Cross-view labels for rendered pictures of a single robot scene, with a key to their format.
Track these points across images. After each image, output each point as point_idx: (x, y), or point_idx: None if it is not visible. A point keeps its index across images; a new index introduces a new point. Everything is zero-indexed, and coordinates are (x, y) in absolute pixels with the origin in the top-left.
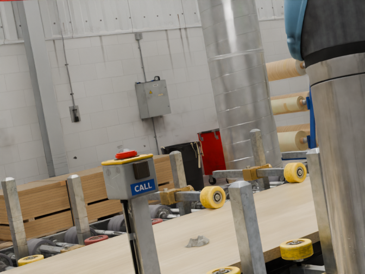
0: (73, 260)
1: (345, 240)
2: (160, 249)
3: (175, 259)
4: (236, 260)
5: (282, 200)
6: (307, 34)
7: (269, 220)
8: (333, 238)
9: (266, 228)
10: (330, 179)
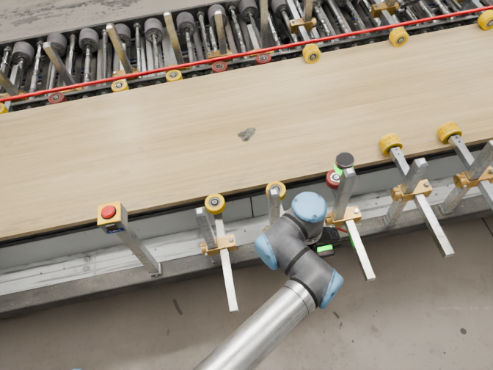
0: (186, 98)
1: None
2: (227, 125)
3: (218, 151)
4: (235, 185)
5: (351, 84)
6: None
7: (307, 125)
8: None
9: (293, 139)
10: None
